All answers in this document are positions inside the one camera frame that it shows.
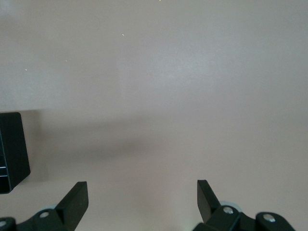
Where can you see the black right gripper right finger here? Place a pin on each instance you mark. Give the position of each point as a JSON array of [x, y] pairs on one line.
[[211, 214]]

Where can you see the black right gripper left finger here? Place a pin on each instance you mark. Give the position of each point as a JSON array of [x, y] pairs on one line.
[[69, 209]]

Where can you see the black rectangular plastic box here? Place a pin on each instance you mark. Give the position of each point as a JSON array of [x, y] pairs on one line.
[[13, 149]]

